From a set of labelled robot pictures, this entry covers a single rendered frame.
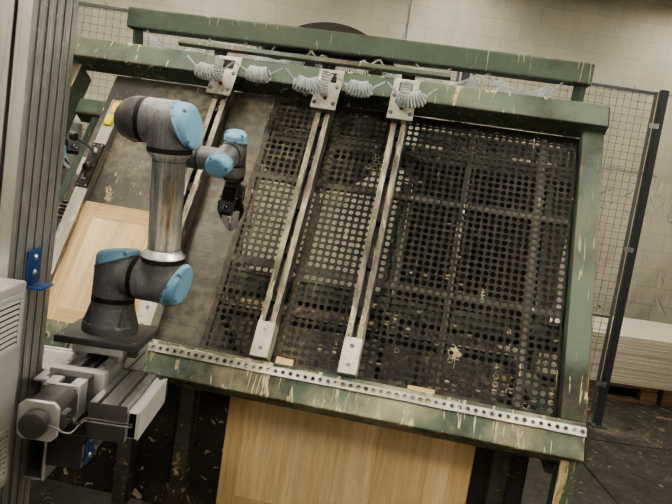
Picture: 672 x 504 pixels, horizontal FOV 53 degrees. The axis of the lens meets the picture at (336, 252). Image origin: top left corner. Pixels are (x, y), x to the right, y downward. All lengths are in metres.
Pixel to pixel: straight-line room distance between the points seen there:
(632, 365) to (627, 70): 3.37
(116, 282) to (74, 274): 0.78
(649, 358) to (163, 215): 5.13
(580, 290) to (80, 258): 1.79
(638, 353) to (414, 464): 4.01
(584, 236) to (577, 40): 5.61
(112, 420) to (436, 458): 1.25
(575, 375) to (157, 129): 1.49
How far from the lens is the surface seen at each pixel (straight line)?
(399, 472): 2.56
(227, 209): 2.23
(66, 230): 2.74
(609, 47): 8.14
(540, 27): 7.93
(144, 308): 2.45
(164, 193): 1.79
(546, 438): 2.28
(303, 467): 2.61
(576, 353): 2.38
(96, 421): 1.71
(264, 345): 2.30
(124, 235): 2.67
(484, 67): 3.23
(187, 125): 1.74
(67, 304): 2.63
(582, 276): 2.48
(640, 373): 6.38
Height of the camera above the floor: 1.57
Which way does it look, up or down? 7 degrees down
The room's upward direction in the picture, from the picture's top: 9 degrees clockwise
